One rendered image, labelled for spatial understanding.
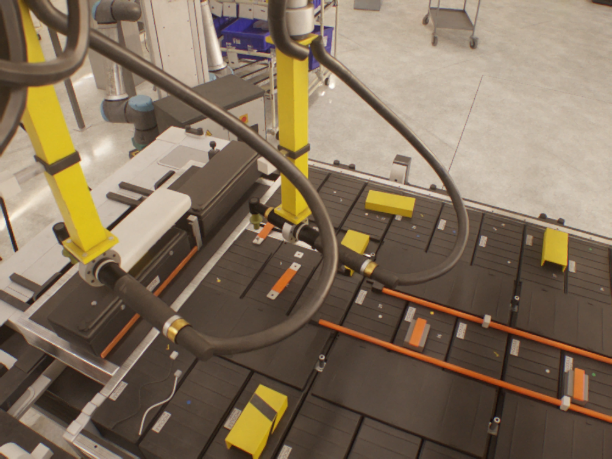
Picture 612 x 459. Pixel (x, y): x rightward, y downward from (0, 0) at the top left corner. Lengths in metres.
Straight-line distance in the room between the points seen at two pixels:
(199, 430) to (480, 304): 0.81
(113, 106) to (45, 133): 2.32
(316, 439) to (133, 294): 0.51
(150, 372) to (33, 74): 0.98
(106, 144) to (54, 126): 3.44
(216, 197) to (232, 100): 1.25
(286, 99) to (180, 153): 1.26
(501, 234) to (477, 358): 0.51
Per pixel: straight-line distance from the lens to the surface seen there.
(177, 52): 2.91
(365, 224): 1.55
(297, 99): 1.06
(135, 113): 3.06
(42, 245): 1.98
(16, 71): 0.33
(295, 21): 0.98
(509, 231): 1.66
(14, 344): 1.77
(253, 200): 1.39
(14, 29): 0.35
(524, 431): 1.20
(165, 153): 2.30
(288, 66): 1.03
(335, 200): 1.64
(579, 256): 1.67
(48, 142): 0.83
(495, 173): 3.83
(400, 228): 1.55
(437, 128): 4.27
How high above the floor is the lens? 2.01
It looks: 42 degrees down
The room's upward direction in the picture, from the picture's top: straight up
